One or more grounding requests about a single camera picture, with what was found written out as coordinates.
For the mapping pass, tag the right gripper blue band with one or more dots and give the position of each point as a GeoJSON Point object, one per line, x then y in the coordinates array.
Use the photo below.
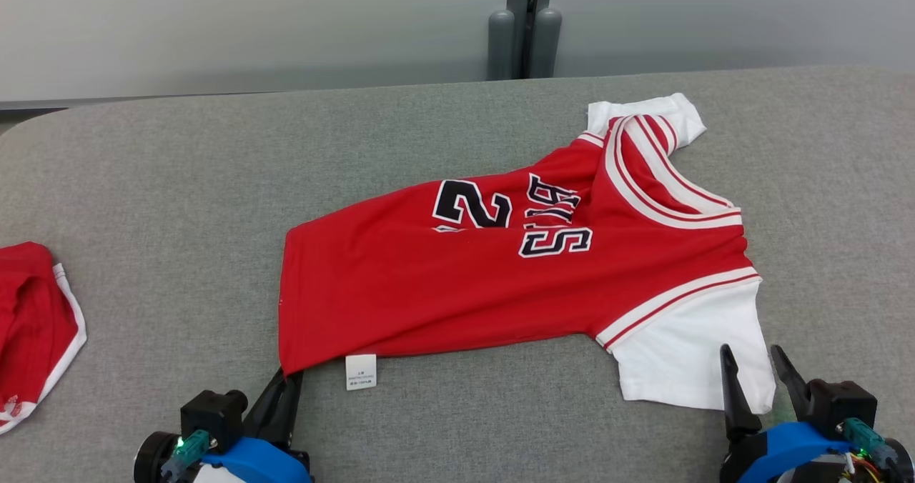
{"type": "Point", "coordinates": [779, 447]}

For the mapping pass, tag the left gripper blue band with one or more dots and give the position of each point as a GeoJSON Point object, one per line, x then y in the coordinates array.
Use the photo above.
{"type": "Point", "coordinates": [257, 465]}

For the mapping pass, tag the red white basketball jersey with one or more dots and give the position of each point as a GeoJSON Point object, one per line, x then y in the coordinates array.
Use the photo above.
{"type": "Point", "coordinates": [429, 290]}

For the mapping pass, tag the red shorts with white stripe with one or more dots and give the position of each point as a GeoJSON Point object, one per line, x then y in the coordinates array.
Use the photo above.
{"type": "Point", "coordinates": [28, 326]}

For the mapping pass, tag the black cylindrical left gripper motor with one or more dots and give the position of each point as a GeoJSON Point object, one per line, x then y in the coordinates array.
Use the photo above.
{"type": "Point", "coordinates": [150, 461]}

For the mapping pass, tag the dark grey baseboard strip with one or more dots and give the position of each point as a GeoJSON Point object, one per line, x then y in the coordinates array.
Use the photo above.
{"type": "Point", "coordinates": [107, 100]}

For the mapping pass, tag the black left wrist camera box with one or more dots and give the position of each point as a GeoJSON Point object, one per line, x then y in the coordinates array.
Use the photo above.
{"type": "Point", "coordinates": [211, 415]}

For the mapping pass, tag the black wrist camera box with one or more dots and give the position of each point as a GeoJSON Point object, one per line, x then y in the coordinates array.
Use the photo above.
{"type": "Point", "coordinates": [211, 415]}
{"type": "Point", "coordinates": [843, 401]}

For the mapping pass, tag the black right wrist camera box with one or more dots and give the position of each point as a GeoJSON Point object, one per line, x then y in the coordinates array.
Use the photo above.
{"type": "Point", "coordinates": [843, 401]}

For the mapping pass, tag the dark grey vertical frame post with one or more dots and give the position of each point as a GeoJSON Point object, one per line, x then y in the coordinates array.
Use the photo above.
{"type": "Point", "coordinates": [529, 11]}

